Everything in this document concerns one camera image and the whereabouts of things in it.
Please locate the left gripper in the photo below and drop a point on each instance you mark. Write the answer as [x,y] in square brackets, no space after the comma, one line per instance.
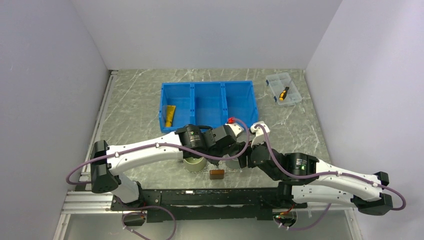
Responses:
[224,152]

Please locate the green ceramic mug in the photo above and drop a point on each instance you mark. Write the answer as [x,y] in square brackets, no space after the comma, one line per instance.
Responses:
[194,165]

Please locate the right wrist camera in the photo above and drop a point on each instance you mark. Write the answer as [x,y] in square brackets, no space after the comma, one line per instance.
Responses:
[258,132]

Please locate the yellow toothpaste tube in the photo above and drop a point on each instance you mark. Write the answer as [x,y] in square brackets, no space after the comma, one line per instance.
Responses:
[169,118]

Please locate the clear holder with wooden ends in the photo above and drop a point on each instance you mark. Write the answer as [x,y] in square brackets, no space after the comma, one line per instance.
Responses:
[216,174]

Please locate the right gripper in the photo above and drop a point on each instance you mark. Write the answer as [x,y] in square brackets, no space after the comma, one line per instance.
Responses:
[242,157]

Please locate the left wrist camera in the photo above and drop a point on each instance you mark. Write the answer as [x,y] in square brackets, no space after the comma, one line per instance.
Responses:
[235,125]

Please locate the blue three-compartment bin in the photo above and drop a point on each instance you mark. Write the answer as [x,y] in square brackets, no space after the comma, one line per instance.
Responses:
[207,103]

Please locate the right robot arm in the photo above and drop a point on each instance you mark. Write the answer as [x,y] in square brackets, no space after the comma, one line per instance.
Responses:
[303,179]

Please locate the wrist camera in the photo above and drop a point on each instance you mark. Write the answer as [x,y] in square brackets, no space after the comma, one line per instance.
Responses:
[258,132]
[235,125]

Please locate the grey ceramic mug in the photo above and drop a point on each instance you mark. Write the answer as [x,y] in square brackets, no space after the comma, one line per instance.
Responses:
[233,164]

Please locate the clear plastic organizer box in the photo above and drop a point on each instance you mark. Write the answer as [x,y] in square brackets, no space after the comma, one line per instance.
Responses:
[277,82]

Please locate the yellow black screwdriver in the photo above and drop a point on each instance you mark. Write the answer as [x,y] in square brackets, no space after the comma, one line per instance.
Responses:
[284,94]

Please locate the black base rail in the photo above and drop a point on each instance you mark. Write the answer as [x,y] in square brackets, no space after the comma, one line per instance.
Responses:
[210,203]

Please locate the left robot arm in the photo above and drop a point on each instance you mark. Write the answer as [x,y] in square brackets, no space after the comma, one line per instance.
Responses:
[190,141]

